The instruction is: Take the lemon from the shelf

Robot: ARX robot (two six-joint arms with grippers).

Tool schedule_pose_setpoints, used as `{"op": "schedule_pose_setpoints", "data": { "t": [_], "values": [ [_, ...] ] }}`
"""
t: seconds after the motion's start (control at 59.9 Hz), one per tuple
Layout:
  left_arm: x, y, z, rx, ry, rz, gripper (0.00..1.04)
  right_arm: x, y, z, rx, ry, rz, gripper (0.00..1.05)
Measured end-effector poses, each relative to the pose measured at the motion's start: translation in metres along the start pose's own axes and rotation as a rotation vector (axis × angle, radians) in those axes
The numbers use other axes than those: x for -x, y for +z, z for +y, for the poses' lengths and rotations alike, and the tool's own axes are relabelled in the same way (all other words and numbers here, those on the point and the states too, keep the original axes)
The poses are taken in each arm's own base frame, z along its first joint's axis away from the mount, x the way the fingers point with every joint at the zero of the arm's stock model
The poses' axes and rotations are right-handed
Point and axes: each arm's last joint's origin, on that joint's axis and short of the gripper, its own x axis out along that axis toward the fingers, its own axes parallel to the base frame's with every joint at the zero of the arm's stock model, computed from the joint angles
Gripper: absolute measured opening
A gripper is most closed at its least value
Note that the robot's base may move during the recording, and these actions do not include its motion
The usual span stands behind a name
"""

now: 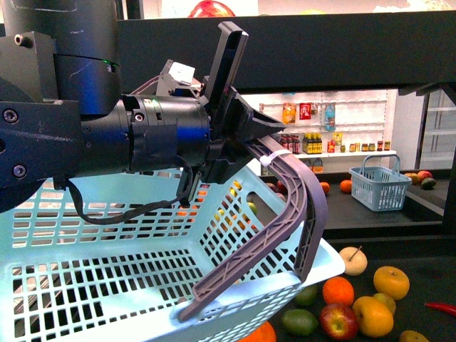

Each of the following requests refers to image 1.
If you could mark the black metal fruit shelf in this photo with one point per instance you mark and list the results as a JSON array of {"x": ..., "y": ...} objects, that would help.
[{"x": 412, "y": 52}]

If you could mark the light turquoise shopping basket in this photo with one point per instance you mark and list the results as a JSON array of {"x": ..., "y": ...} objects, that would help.
[{"x": 63, "y": 279}]

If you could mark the red chili pepper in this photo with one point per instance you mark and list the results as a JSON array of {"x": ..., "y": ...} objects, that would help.
[{"x": 442, "y": 307}]

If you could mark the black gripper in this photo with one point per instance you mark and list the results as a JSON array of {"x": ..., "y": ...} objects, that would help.
[{"x": 208, "y": 128}]

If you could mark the large orange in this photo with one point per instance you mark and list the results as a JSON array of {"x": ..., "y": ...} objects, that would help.
[{"x": 264, "y": 333}]

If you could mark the white goods shelf right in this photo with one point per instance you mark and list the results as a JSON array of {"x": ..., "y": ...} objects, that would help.
[{"x": 333, "y": 131}]

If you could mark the small orange mandarin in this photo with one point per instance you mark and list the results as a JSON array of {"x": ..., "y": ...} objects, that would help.
[{"x": 338, "y": 290}]

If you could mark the green avocado upper centre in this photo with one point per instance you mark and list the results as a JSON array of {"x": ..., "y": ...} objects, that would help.
[{"x": 306, "y": 296}]

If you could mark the red yellow apple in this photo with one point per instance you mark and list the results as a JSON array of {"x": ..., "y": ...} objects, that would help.
[{"x": 338, "y": 322}]

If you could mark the white pear with stem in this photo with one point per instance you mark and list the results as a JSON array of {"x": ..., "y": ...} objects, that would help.
[{"x": 354, "y": 259}]

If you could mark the large red apple top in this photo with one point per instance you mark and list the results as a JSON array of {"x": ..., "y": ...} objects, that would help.
[{"x": 210, "y": 9}]

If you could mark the small blue basket far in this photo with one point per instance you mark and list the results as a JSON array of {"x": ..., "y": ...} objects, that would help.
[{"x": 379, "y": 188}]

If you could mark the white zip tie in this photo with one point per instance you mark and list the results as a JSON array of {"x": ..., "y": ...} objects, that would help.
[{"x": 266, "y": 160}]

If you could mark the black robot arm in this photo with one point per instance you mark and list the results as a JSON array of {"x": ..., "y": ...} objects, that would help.
[{"x": 63, "y": 114}]

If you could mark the golden yellow apple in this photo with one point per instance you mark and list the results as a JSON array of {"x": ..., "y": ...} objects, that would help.
[{"x": 391, "y": 281}]

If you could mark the green avocado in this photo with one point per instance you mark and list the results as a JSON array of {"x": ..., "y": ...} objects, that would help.
[
  {"x": 306, "y": 296},
  {"x": 299, "y": 322}
]

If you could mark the small green yellow fruit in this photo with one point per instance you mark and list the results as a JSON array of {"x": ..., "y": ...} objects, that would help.
[{"x": 387, "y": 300}]

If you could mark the green avocado lower centre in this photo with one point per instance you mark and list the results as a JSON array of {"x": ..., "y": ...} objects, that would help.
[{"x": 299, "y": 322}]

